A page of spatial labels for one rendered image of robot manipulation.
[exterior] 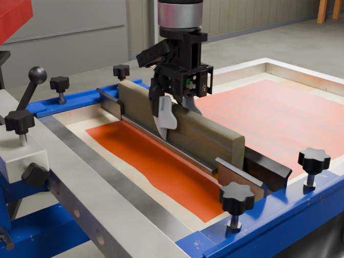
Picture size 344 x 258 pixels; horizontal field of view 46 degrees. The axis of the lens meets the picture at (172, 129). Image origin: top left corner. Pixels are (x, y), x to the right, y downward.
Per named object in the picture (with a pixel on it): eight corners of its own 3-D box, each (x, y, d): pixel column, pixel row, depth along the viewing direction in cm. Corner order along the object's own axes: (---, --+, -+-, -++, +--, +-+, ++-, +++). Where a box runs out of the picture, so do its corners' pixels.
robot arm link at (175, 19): (148, 0, 67) (187, -4, 72) (149, 27, 69) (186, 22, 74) (176, 5, 62) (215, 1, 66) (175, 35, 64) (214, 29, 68)
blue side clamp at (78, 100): (141, 102, 110) (140, 78, 107) (151, 108, 106) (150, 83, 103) (32, 131, 93) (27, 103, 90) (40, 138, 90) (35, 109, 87)
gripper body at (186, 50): (179, 107, 68) (180, 35, 63) (150, 92, 74) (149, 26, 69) (213, 97, 72) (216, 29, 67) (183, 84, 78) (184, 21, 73)
